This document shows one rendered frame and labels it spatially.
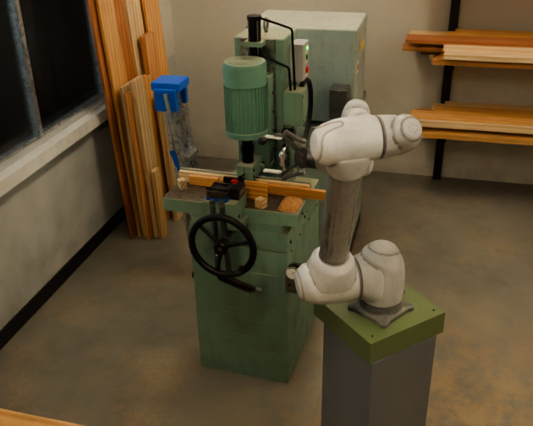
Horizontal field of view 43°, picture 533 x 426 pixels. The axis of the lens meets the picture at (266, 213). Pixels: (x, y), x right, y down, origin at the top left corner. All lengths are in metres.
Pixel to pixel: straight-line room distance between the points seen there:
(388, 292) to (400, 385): 0.39
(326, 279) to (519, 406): 1.33
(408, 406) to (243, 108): 1.32
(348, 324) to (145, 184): 2.19
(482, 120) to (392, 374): 2.53
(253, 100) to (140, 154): 1.67
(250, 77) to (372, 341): 1.10
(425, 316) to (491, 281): 1.61
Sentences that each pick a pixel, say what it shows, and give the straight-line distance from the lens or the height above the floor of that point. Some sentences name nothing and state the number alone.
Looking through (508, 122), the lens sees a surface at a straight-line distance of 4.70.
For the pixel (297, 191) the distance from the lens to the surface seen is 2.83.
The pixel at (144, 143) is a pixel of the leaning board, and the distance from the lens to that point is 4.18.
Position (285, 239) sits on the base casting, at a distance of 2.77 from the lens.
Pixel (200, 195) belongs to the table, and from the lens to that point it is 2.89.
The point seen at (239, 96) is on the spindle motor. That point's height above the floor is 1.35.
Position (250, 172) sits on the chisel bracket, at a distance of 2.81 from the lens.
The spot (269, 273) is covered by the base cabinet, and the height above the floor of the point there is 0.60.
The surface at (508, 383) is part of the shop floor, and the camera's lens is 3.39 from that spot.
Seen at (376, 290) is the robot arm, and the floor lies 0.83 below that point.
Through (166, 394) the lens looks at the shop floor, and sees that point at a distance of 3.23.
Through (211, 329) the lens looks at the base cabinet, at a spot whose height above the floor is 0.24.
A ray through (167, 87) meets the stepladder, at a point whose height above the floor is 1.14.
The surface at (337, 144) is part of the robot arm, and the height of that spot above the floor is 1.45.
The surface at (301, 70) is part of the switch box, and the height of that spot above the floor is 1.37.
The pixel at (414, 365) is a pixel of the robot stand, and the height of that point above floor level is 0.50.
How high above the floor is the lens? 2.16
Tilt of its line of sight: 28 degrees down
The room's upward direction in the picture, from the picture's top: 1 degrees counter-clockwise
